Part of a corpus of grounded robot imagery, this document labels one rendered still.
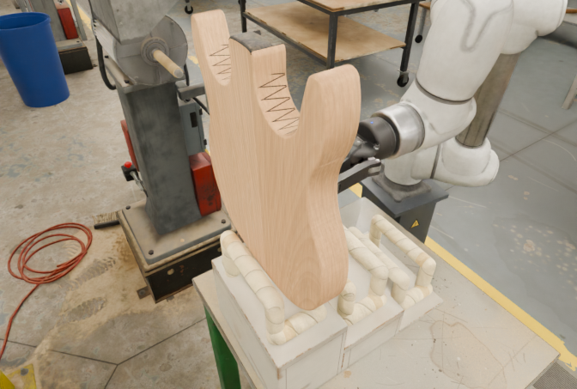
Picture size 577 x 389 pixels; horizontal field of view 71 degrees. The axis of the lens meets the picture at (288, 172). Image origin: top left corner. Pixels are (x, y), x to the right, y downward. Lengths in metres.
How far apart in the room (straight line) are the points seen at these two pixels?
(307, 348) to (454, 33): 0.55
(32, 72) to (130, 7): 3.11
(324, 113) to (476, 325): 0.78
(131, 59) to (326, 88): 1.18
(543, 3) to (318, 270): 0.95
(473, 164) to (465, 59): 0.91
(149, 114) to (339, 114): 1.43
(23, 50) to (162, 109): 2.49
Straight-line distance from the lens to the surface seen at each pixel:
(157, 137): 1.82
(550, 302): 2.52
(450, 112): 0.74
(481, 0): 0.67
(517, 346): 1.07
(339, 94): 0.38
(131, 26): 1.17
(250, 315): 0.78
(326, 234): 0.49
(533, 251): 2.74
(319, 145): 0.39
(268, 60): 0.48
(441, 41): 0.68
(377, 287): 0.85
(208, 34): 0.62
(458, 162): 1.55
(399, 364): 0.96
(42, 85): 4.27
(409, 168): 1.60
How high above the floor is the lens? 1.75
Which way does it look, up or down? 37 degrees down
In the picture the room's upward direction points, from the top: straight up
